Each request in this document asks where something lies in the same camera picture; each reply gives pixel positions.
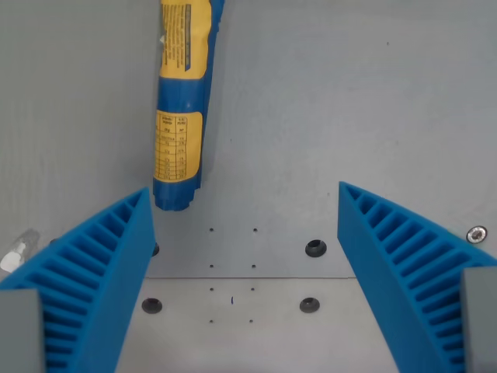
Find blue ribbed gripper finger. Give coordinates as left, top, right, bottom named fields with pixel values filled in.
left=0, top=186, right=157, bottom=373
left=336, top=182, right=497, bottom=373

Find blue and yellow snack bag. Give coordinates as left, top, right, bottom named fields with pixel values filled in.
left=151, top=0, right=226, bottom=212

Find silver socket screw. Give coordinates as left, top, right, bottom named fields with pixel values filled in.
left=466, top=225, right=488, bottom=245

